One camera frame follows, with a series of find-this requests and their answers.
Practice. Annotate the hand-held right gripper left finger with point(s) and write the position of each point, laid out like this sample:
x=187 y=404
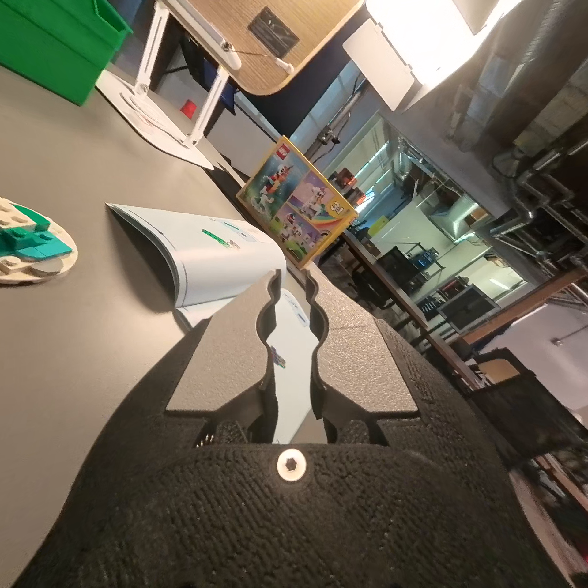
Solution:
x=220 y=363

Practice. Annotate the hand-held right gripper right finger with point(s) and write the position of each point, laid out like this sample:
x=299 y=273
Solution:
x=363 y=372

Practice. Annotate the white instruction booklet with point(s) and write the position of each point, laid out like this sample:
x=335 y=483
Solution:
x=206 y=266

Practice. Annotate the green plastic bin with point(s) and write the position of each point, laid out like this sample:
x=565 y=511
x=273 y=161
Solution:
x=46 y=46

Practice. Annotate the yellow lego set box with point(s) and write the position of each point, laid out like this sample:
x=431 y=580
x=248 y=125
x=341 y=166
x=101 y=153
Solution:
x=294 y=202

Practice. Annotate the white and teal lego model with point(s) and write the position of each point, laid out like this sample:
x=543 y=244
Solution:
x=27 y=271

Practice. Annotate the dark wooden table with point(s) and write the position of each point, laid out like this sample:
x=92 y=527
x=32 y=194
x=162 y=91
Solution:
x=413 y=317

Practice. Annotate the grey monitor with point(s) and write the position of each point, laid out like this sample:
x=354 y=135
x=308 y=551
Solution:
x=468 y=307

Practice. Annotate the black mesh chair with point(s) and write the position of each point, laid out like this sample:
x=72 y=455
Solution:
x=528 y=404

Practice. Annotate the orange traffic cone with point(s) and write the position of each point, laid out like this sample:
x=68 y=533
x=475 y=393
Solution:
x=189 y=108

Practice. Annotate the white folding stand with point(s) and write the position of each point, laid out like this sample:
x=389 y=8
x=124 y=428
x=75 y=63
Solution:
x=138 y=119

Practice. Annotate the white light panel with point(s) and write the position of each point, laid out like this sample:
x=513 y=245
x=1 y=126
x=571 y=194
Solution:
x=381 y=59

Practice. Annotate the black camera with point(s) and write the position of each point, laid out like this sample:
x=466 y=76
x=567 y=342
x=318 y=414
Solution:
x=327 y=136

